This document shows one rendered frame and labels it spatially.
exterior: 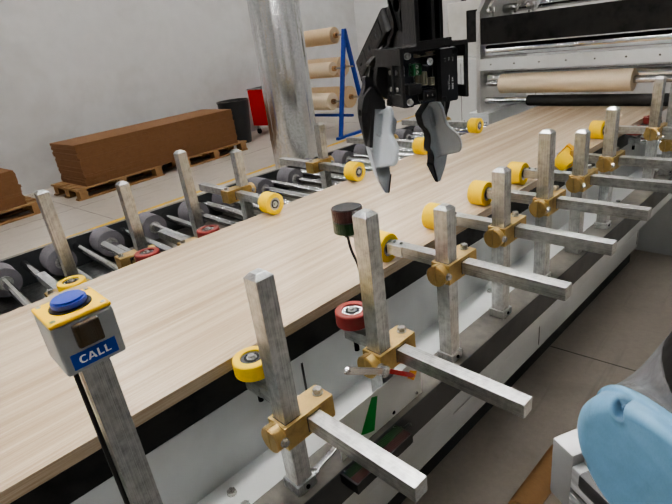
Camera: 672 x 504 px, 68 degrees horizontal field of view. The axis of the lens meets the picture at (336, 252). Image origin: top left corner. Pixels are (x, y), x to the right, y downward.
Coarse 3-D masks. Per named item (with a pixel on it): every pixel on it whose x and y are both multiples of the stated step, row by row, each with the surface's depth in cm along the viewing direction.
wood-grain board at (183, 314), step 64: (512, 128) 270; (576, 128) 251; (320, 192) 203; (384, 192) 192; (448, 192) 182; (192, 256) 156; (256, 256) 149; (320, 256) 143; (0, 320) 131; (128, 320) 122; (192, 320) 118; (0, 384) 103; (64, 384) 100; (128, 384) 98; (192, 384) 96; (0, 448) 85; (64, 448) 83
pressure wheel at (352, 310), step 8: (344, 304) 115; (352, 304) 115; (360, 304) 114; (336, 312) 112; (344, 312) 112; (352, 312) 112; (360, 312) 111; (336, 320) 112; (344, 320) 110; (352, 320) 109; (360, 320) 110; (344, 328) 111; (352, 328) 110; (360, 328) 110
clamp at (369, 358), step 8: (392, 328) 110; (392, 336) 107; (400, 336) 107; (408, 336) 106; (392, 344) 104; (400, 344) 105; (408, 344) 107; (368, 352) 103; (384, 352) 102; (392, 352) 103; (360, 360) 102; (368, 360) 101; (376, 360) 101; (384, 360) 102; (392, 360) 104; (392, 368) 105; (368, 376) 102
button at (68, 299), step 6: (60, 294) 59; (66, 294) 59; (72, 294) 59; (78, 294) 59; (84, 294) 59; (54, 300) 58; (60, 300) 58; (66, 300) 58; (72, 300) 57; (78, 300) 58; (84, 300) 59; (54, 306) 57; (60, 306) 57; (66, 306) 57; (72, 306) 57; (78, 306) 58
